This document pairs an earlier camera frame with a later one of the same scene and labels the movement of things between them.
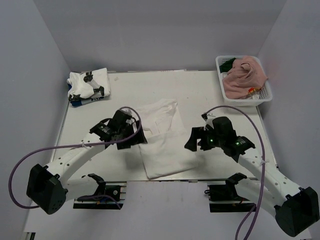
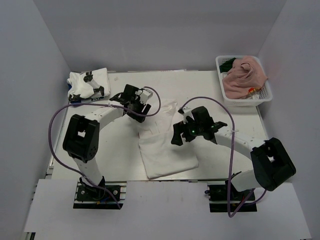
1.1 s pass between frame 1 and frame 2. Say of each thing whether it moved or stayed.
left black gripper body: moved
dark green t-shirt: stayed
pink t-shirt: stayed
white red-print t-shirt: stayed
